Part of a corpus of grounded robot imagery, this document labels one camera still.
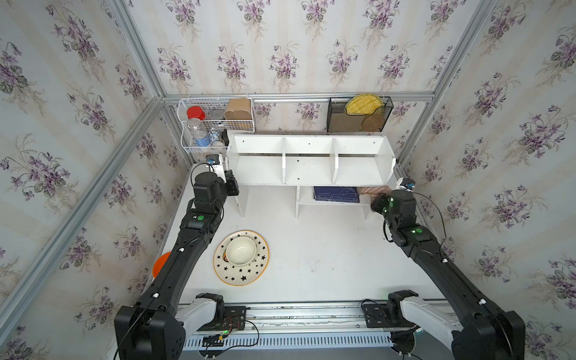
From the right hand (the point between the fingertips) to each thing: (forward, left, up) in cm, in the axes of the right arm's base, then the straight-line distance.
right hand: (382, 194), depth 81 cm
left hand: (+1, +53, +9) cm, 54 cm away
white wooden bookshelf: (+14, +28, +3) cm, 31 cm away
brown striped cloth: (0, +3, +1) cm, 4 cm away
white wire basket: (+29, +70, +11) cm, 76 cm away
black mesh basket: (+36, +13, +7) cm, 39 cm away
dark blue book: (+4, +16, -5) cm, 17 cm away
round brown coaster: (+33, -2, +7) cm, 34 cm away
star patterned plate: (-24, +52, -20) cm, 60 cm away
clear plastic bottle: (+22, +72, +11) cm, 75 cm away
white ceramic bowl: (-15, +53, -18) cm, 58 cm away
